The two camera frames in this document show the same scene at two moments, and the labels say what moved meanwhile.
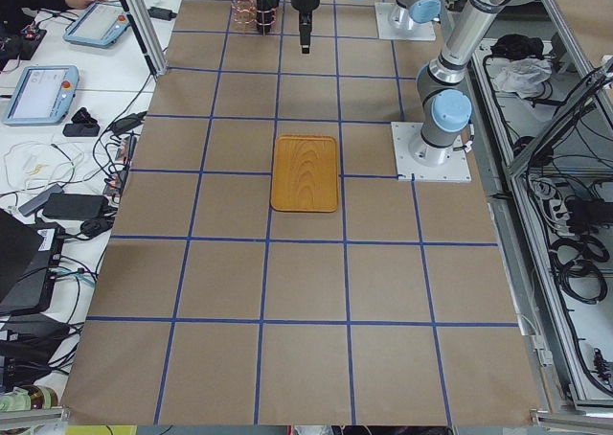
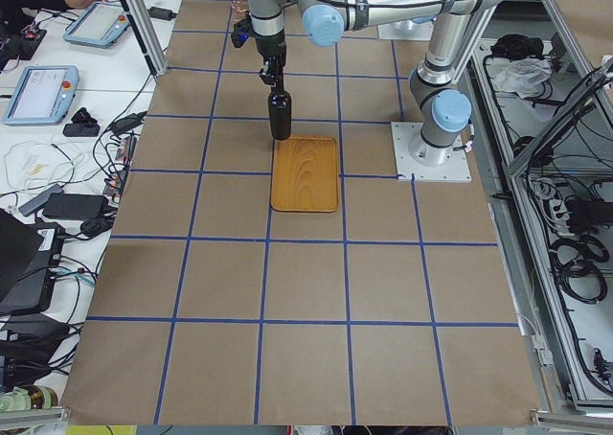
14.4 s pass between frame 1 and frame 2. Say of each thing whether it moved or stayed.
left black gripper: moved
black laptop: stayed
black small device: stayed
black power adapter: stayed
